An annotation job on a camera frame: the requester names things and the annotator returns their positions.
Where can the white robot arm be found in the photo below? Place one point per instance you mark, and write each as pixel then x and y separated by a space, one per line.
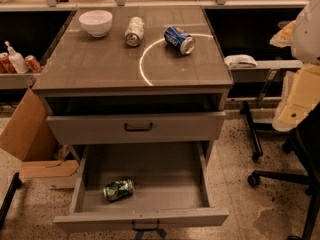
pixel 302 34

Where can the white green soda can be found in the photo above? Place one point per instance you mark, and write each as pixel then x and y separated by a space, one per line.
pixel 135 31

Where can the blue pepsi can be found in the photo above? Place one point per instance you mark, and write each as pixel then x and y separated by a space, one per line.
pixel 180 40

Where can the grey drawer cabinet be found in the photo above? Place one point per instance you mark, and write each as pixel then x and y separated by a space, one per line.
pixel 88 76

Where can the closed grey top drawer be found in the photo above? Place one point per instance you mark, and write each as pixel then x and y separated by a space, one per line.
pixel 137 128

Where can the open grey middle drawer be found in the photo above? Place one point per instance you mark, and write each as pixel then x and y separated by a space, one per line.
pixel 171 189

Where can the brown cardboard box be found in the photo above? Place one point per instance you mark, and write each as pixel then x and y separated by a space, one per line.
pixel 28 138

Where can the green crushed can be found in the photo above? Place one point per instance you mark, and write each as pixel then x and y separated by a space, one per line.
pixel 118 189

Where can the folded white cloth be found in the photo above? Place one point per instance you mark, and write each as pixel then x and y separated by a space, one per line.
pixel 240 61

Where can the red can at edge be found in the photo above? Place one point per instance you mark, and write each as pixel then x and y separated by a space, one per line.
pixel 5 62

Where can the white pump bottle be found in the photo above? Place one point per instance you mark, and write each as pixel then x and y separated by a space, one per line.
pixel 16 60

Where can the white bowl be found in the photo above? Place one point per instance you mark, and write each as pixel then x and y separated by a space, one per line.
pixel 97 23

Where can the black stand leg left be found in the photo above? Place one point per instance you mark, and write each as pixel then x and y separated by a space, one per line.
pixel 15 184

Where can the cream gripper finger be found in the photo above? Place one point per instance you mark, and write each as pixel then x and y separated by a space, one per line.
pixel 283 38

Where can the red soda can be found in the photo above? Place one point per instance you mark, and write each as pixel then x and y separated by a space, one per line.
pixel 33 64

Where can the black table leg base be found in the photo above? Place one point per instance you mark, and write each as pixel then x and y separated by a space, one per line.
pixel 254 128

